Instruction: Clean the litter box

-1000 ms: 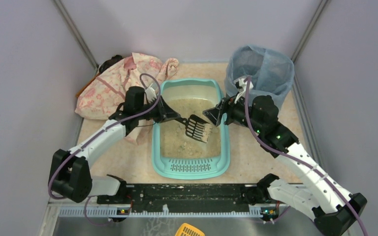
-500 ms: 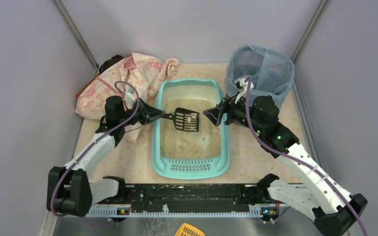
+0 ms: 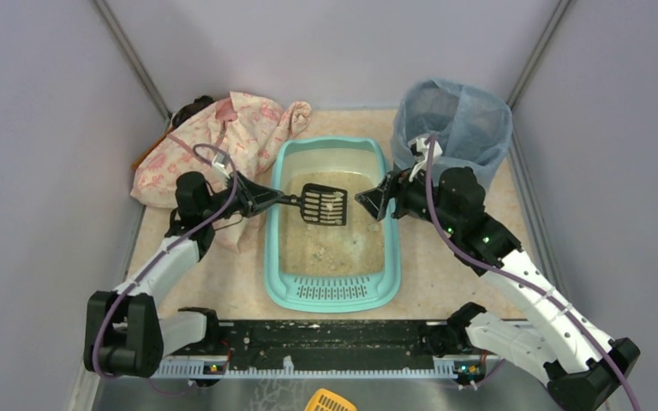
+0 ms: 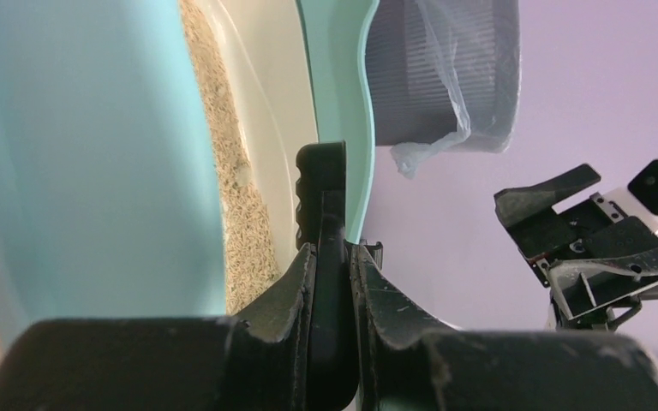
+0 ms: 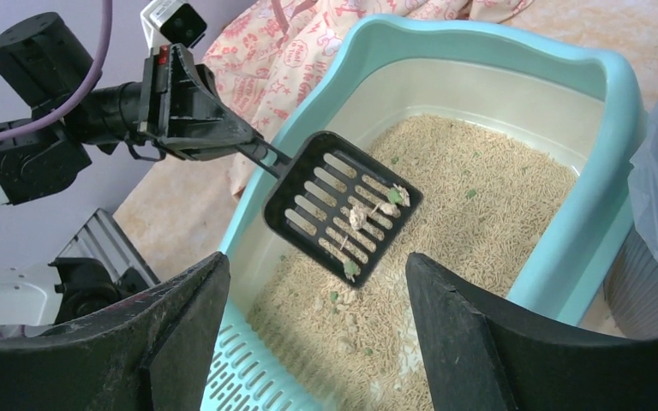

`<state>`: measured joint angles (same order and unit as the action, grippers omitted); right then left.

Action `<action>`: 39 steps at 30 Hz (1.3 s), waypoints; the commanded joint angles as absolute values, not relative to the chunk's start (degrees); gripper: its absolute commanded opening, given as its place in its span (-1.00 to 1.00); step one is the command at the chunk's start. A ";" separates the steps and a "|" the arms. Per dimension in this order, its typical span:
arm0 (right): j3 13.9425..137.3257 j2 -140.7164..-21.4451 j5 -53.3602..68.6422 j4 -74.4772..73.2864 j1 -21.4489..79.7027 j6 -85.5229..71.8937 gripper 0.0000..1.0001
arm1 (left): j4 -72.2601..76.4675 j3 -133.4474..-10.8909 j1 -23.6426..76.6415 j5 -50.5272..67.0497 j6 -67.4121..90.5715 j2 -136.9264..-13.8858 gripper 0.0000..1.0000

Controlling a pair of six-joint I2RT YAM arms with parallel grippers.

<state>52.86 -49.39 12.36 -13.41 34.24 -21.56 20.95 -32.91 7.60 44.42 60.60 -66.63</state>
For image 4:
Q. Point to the grey ribbed trash bin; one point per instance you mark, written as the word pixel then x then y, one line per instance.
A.
pixel 385 71

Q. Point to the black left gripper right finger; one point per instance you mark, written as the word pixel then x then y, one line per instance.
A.
pixel 410 360

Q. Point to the black slotted litter scoop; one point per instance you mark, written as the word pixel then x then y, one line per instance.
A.
pixel 333 362

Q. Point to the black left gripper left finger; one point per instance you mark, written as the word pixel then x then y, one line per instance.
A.
pixel 255 360

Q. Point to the beige cat litter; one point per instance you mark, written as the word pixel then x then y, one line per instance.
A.
pixel 250 261

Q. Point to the teal plastic litter box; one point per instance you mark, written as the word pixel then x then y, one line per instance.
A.
pixel 110 201

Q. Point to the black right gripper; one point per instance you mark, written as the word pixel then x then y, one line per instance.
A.
pixel 598 265

